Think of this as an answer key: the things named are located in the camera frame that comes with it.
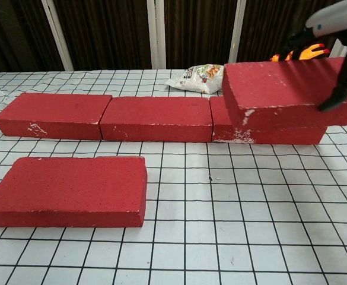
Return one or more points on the red brick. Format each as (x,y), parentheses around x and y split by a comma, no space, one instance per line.
(280,136)
(158,114)
(274,86)
(72,187)
(57,110)

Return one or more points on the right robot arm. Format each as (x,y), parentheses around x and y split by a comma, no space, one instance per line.
(336,17)

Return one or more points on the yellow rubber chicken toy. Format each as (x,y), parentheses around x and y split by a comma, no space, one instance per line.
(312,52)

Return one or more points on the white printed snack bag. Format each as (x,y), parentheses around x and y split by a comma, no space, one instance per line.
(203,78)

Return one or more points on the white black grid tablecloth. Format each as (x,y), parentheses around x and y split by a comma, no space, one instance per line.
(208,213)

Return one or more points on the white metal frame post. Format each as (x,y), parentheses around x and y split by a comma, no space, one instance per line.
(237,29)
(156,32)
(339,49)
(56,32)

